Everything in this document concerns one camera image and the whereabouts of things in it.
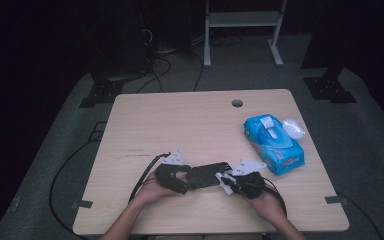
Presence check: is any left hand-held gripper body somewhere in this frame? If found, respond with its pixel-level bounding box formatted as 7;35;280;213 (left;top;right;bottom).
154;150;187;190

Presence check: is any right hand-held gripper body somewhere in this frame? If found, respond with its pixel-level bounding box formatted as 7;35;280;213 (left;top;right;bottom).
229;159;268;200

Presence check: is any blue wet wipes pack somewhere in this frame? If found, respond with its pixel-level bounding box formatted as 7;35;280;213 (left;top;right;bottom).
243;113;306;177

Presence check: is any person's left hand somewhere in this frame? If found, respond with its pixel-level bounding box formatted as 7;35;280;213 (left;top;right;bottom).
131;171;181;209

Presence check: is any person's right hand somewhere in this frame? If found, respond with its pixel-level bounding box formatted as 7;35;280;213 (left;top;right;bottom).
246;184;288;226

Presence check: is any clear plastic lid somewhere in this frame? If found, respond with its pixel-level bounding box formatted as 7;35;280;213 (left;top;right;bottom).
281;118;307;141

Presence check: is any grey tape piece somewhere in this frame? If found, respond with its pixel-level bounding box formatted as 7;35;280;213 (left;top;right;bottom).
71;199;94;211
324;195;349;205

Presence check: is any black stand base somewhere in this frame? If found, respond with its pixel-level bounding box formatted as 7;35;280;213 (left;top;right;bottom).
78;77;125;109
303;66;358;105

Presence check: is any white metal stand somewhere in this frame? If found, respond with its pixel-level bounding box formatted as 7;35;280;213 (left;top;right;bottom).
203;0;288;68

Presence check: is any left hand-held gripper cable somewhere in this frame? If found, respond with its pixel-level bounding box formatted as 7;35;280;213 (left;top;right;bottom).
128;152;172;204

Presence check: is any hand-held gripper cable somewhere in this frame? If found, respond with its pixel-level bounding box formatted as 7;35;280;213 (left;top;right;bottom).
262;177;288;218
128;152;172;204

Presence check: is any right hand-held gripper cable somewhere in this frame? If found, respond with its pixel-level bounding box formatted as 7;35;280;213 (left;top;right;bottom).
262;177;288;218

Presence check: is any black floor cable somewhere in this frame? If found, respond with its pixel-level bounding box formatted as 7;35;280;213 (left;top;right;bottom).
192;49;205;93
48;139;96;239
136;54;173;94
335;191;384;240

